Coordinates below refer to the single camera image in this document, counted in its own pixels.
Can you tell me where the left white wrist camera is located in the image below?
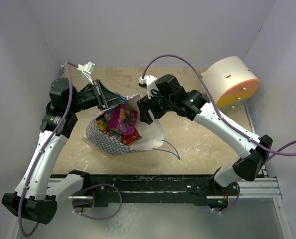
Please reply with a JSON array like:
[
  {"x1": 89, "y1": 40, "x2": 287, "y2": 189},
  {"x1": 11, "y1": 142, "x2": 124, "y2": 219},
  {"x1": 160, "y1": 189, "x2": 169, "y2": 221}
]
[{"x1": 77, "y1": 62, "x2": 96, "y2": 85}]

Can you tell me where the blue checkered paper bag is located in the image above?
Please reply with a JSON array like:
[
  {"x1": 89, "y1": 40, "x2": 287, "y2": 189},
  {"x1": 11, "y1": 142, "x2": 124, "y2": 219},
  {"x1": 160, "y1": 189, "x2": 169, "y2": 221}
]
[{"x1": 81, "y1": 93, "x2": 181, "y2": 160}]

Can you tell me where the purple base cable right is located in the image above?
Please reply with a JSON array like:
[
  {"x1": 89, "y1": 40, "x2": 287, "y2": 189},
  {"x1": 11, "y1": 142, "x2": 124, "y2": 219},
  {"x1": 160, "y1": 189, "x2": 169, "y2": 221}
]
[{"x1": 210, "y1": 183, "x2": 241, "y2": 215}]

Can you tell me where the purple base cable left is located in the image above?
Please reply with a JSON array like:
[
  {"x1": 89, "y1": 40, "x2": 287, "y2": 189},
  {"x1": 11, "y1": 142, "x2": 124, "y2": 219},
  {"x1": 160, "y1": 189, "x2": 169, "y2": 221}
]
[{"x1": 71, "y1": 182, "x2": 123, "y2": 220}]

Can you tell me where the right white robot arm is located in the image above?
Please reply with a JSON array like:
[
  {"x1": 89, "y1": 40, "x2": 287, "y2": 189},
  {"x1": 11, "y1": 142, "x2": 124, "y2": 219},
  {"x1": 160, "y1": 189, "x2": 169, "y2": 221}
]
[{"x1": 137, "y1": 74, "x2": 273, "y2": 195}]

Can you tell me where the yellow candy snack packet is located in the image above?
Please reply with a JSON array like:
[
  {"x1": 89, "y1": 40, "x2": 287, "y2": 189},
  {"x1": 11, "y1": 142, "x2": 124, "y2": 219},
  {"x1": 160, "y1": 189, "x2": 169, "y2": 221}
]
[{"x1": 96, "y1": 114, "x2": 115, "y2": 137}]

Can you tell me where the beige and orange cylinder device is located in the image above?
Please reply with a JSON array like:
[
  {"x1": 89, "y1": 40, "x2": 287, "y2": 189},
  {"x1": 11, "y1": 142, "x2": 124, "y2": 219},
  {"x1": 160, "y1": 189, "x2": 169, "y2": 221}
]
[{"x1": 201, "y1": 56, "x2": 260, "y2": 111}]

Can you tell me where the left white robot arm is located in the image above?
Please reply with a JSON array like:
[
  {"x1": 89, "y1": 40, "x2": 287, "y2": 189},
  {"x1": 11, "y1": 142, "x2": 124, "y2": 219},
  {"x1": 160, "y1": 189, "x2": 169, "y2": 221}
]
[{"x1": 2, "y1": 78, "x2": 124, "y2": 224}]

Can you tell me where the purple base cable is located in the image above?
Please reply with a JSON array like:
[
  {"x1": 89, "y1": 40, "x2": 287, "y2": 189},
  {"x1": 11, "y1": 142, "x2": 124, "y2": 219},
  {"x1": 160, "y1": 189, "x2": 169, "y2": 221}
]
[
  {"x1": 210, "y1": 183, "x2": 241, "y2": 215},
  {"x1": 71, "y1": 182, "x2": 123, "y2": 220}
]

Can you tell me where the magenta snack packet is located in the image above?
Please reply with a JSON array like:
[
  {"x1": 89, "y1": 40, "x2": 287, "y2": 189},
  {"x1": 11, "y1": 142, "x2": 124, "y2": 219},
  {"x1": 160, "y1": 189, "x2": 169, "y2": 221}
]
[{"x1": 105, "y1": 104, "x2": 138, "y2": 136}]

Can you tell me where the orange red snack packet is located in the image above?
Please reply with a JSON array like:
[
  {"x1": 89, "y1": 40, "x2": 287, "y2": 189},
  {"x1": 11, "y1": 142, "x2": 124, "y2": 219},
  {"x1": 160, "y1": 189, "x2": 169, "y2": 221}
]
[{"x1": 119, "y1": 129, "x2": 142, "y2": 146}]

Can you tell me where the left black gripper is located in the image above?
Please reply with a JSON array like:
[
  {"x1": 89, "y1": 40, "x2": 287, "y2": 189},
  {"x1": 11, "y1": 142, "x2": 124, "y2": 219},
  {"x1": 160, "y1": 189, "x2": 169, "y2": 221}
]
[{"x1": 68, "y1": 79, "x2": 126, "y2": 114}]

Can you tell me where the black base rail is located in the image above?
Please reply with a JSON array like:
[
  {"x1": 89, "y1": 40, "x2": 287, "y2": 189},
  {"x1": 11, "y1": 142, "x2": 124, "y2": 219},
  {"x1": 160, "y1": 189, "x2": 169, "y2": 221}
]
[{"x1": 72, "y1": 174, "x2": 240, "y2": 208}]

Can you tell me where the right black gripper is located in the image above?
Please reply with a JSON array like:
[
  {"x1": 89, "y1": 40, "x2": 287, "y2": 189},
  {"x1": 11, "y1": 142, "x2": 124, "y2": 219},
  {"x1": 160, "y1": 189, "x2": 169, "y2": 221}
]
[{"x1": 137, "y1": 87, "x2": 175, "y2": 124}]

